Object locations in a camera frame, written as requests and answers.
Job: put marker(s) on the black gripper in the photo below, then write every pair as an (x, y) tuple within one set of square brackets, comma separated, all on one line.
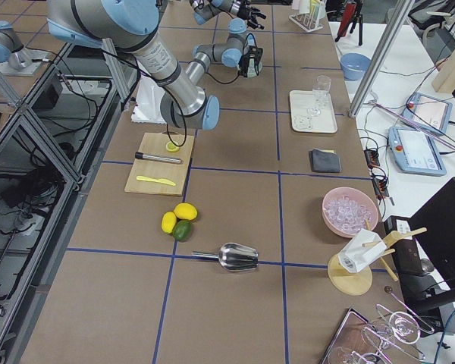
[(252, 58), (243, 13)]

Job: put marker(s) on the mint green bowl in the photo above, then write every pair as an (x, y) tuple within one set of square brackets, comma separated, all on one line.
[(253, 68)]

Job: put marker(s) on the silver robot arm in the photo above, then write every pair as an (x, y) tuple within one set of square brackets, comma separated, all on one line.
[(206, 10), (132, 26)]

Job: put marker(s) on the blue bowl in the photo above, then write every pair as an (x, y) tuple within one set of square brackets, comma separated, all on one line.
[(354, 66)]

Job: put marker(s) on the pink bowl of ice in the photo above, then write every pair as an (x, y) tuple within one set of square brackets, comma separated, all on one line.
[(346, 210)]

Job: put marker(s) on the metal ice scoop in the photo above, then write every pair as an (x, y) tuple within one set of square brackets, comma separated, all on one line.
[(233, 257)]

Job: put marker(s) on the clear wine glass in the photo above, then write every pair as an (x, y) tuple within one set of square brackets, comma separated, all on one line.
[(320, 91)]

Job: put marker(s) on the cream bear tray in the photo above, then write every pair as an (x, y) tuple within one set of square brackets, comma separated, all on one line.
[(308, 115)]

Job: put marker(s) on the red black tripod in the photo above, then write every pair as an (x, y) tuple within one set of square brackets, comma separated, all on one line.
[(351, 18)]

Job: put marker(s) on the lemon half slice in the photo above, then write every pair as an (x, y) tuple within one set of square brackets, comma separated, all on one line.
[(172, 147)]

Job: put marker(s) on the grey folded cloth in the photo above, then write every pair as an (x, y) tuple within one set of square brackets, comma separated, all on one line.
[(323, 161)]

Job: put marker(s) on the wooden cutting board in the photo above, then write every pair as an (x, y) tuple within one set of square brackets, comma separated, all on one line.
[(155, 144)]

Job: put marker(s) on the steel cylinder muddler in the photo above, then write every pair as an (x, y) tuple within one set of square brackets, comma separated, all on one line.
[(157, 158)]

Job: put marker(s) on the yellow plastic knife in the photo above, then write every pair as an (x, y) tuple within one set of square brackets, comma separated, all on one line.
[(156, 180)]

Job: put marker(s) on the yellow lemon upper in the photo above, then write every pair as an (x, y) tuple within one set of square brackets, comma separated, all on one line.
[(185, 211)]

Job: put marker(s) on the yellow lemon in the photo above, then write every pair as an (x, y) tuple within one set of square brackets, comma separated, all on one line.
[(168, 223), (185, 211)]

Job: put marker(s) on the yellow lemon left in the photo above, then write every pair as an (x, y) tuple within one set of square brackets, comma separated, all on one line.
[(168, 223)]

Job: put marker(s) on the far teach pendant tablet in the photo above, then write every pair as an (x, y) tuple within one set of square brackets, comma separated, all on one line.
[(430, 113)]

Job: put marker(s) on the teach pendant tablet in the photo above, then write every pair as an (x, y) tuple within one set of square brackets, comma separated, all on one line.
[(414, 152), (430, 113)]

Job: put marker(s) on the near teach pendant tablet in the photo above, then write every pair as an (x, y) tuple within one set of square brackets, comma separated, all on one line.
[(414, 152)]

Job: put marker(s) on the white mug on stand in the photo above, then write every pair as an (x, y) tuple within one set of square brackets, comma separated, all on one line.
[(361, 251)]

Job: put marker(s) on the wooden cup stand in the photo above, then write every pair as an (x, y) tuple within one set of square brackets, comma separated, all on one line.
[(356, 284)]

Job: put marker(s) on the black monitor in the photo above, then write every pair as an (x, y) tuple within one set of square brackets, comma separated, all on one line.
[(438, 216)]

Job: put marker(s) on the white wire cup rack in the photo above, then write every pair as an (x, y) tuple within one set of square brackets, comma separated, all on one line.
[(308, 14)]

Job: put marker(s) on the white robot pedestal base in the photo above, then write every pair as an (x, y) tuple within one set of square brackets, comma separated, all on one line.
[(147, 104)]

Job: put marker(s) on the aluminium frame post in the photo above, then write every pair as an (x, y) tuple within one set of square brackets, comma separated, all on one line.
[(382, 49)]

